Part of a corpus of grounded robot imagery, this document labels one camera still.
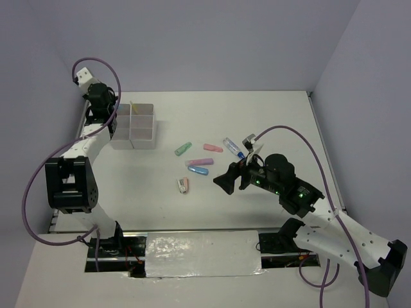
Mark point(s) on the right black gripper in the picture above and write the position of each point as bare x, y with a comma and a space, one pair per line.
227, 181

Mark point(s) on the yellow pen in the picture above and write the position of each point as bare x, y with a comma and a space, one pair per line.
134, 107

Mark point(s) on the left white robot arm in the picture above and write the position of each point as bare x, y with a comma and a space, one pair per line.
71, 185

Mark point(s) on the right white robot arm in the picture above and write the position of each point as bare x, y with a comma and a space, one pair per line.
315, 226

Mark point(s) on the clear glue bottle blue cap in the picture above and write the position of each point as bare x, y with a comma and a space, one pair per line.
233, 148

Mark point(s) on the purple pink highlighter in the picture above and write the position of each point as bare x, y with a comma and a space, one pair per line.
199, 162

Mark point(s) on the blue correction tape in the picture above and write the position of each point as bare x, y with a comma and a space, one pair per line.
198, 170

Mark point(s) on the pink correction tape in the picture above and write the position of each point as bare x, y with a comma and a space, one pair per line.
213, 148

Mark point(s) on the small pink stapler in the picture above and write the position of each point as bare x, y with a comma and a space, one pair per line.
183, 185

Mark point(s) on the green correction tape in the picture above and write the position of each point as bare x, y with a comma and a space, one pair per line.
183, 148

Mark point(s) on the right white divided container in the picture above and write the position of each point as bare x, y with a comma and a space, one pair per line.
143, 127

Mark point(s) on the white divided container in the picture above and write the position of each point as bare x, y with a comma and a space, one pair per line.
143, 127
121, 138

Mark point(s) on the left white divided container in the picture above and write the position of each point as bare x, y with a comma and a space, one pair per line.
121, 138

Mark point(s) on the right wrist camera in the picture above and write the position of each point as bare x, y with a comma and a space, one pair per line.
249, 141

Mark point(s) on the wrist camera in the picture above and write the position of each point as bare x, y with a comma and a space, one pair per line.
85, 79
249, 141

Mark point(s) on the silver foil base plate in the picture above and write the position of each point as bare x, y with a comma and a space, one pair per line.
202, 254

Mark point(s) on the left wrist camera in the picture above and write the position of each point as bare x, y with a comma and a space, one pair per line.
85, 79

